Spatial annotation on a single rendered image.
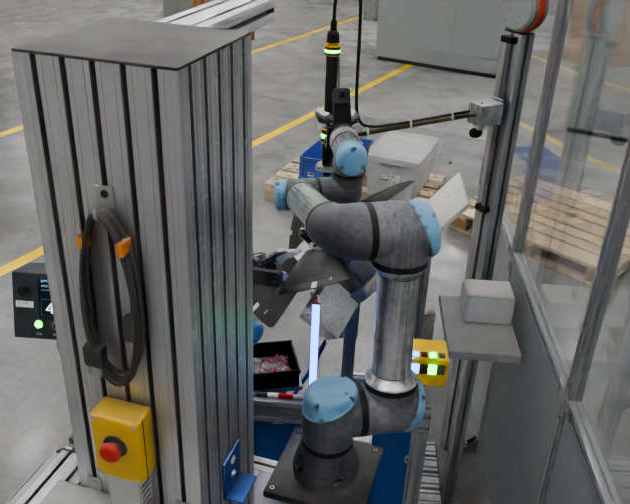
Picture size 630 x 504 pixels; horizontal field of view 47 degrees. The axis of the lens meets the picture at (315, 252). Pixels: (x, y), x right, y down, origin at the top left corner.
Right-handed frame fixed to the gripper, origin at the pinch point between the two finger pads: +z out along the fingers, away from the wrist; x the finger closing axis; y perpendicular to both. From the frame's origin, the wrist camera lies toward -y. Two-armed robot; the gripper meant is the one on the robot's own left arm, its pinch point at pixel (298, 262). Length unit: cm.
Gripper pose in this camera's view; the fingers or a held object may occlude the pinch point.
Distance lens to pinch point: 222.2
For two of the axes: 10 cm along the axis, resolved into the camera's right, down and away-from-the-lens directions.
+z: 8.4, -2.2, 5.0
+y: -5.5, -3.2, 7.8
